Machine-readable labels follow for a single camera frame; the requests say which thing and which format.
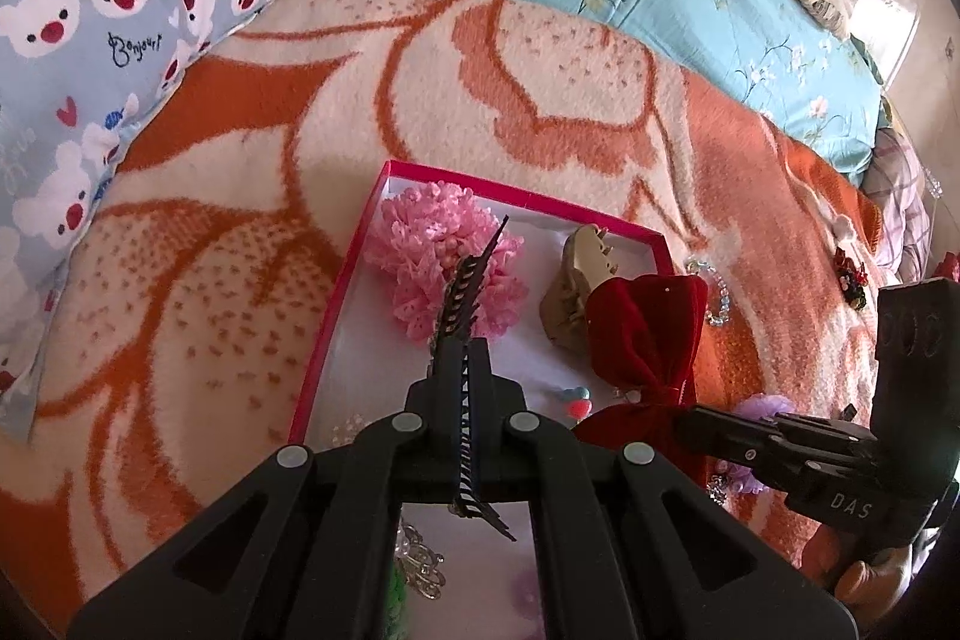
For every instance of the blue bear print pillow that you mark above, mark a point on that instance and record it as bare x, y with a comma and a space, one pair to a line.
97, 33

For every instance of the small colourful hair clip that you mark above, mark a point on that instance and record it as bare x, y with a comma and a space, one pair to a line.
579, 401

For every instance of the orange and cream blanket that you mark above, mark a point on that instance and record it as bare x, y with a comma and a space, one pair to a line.
225, 280

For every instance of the pearl hair clip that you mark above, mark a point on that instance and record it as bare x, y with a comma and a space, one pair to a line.
347, 431

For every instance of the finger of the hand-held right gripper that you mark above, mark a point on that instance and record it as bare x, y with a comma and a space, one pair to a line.
731, 434

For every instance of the beige hair claw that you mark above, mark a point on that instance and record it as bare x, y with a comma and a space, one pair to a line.
574, 295

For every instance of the person's right hand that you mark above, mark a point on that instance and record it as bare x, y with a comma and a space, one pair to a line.
874, 580

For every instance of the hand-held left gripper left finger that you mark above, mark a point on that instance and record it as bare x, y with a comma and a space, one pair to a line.
442, 407

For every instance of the purple polka dot bow scrunchie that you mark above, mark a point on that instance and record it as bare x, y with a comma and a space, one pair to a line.
759, 406

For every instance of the red box with white inside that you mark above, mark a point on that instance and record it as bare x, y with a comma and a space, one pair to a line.
360, 340

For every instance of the pink ruffled scrunchie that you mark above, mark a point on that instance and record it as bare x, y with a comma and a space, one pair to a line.
420, 257

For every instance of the black and red hair accessory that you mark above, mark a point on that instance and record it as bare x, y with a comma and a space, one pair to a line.
851, 276

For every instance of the purple plaid pillow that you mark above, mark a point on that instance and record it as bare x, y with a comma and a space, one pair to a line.
900, 197

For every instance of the red cloth item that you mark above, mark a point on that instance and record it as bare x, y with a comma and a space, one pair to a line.
947, 266

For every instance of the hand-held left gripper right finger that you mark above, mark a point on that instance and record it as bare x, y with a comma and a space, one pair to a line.
491, 407

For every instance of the black comb hair clip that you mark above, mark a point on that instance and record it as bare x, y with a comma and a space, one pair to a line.
463, 302

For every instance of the red velvet bow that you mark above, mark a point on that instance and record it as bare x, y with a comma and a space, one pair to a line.
645, 332

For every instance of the rhinestone hair clip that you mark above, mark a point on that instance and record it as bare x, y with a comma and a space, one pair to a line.
420, 557

